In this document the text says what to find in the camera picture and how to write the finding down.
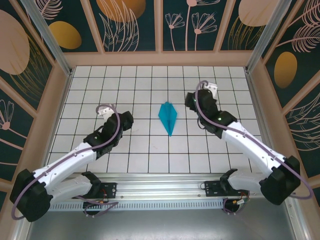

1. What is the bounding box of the blue paper sheet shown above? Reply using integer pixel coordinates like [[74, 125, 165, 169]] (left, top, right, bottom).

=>
[[158, 100, 179, 137]]

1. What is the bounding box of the grey metal floor sheet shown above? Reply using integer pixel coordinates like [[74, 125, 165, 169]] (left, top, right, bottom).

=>
[[23, 197, 301, 240]]

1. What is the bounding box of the red black power lead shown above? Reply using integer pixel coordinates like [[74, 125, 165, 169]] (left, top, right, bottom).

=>
[[231, 188, 251, 207], [83, 198, 110, 208]]

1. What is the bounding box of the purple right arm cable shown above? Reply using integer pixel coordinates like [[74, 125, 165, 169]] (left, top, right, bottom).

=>
[[194, 79, 314, 216]]

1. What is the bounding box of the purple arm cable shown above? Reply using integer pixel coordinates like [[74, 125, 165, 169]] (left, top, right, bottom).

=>
[[11, 103, 123, 221], [194, 79, 314, 216]]

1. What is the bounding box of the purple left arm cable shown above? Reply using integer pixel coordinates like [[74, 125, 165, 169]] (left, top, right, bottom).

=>
[[11, 103, 123, 221]]

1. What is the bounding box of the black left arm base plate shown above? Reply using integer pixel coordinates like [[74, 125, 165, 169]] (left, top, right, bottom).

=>
[[71, 181, 118, 200]]

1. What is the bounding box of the aluminium side rail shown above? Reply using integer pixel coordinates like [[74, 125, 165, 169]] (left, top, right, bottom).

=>
[[246, 71, 285, 179]]

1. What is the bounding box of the aluminium mounting rail beam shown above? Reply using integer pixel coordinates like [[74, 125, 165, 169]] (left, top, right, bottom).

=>
[[23, 172, 297, 201]]

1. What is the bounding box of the slotted metal cable duct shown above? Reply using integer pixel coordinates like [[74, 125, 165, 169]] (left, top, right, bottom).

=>
[[34, 201, 226, 211]]

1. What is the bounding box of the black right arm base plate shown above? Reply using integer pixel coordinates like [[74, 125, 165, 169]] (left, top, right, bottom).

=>
[[204, 179, 250, 198]]

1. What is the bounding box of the aluminium frame post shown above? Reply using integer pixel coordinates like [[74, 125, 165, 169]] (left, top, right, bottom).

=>
[[19, 0, 75, 77], [244, 0, 294, 75]]

